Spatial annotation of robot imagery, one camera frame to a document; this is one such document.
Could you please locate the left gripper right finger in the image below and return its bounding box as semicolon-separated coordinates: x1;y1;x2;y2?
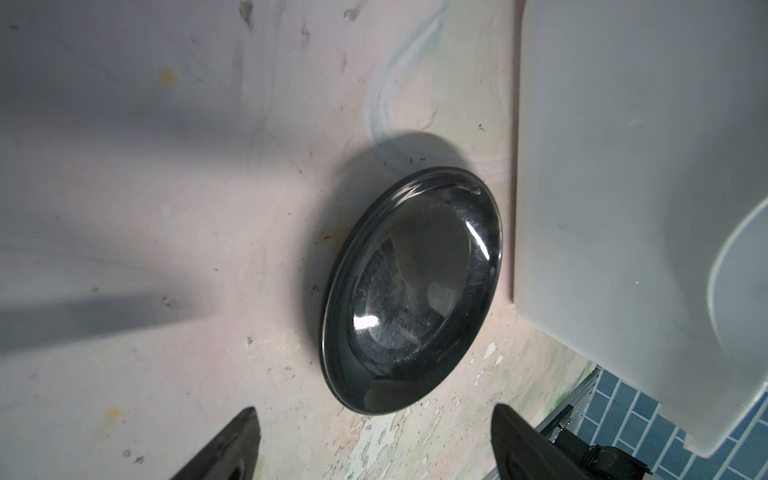
491;403;588;480

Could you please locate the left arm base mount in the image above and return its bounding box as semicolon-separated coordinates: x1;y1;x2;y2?
553;430;651;480

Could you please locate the white plastic bin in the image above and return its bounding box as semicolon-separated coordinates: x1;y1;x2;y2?
514;1;767;457

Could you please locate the aluminium rail frame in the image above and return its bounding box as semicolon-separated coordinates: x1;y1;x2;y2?
485;372;597;479

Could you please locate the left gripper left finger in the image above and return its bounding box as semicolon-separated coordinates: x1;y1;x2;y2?
172;406;261;480

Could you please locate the black round plate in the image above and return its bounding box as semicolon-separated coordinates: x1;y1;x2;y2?
319;166;503;415

